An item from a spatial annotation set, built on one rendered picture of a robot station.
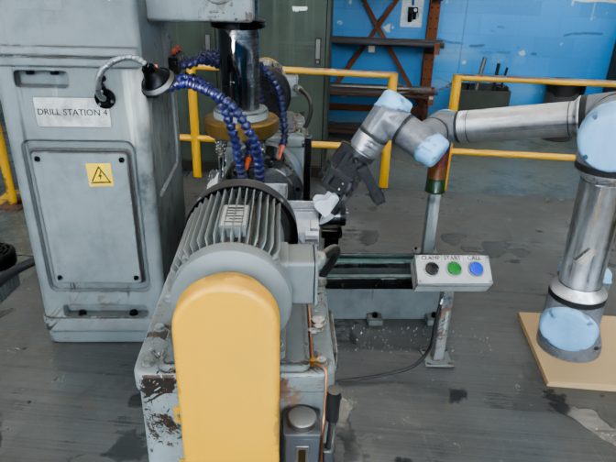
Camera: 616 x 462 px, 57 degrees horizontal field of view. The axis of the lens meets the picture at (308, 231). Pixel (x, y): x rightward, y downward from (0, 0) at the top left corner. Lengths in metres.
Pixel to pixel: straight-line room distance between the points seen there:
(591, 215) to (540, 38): 5.50
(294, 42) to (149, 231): 3.35
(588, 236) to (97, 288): 1.09
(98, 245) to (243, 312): 0.76
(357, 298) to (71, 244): 0.72
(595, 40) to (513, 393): 5.71
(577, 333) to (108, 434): 0.99
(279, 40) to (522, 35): 2.99
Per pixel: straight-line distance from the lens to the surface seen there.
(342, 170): 1.36
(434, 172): 1.78
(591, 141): 1.17
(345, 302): 1.53
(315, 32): 4.51
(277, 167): 1.65
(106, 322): 1.48
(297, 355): 0.82
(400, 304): 1.56
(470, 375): 1.44
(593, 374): 1.53
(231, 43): 1.32
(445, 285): 1.30
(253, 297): 0.65
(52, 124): 1.30
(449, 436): 1.28
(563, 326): 1.34
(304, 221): 1.43
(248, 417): 0.76
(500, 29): 6.57
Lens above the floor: 1.68
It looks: 26 degrees down
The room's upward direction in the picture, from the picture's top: 2 degrees clockwise
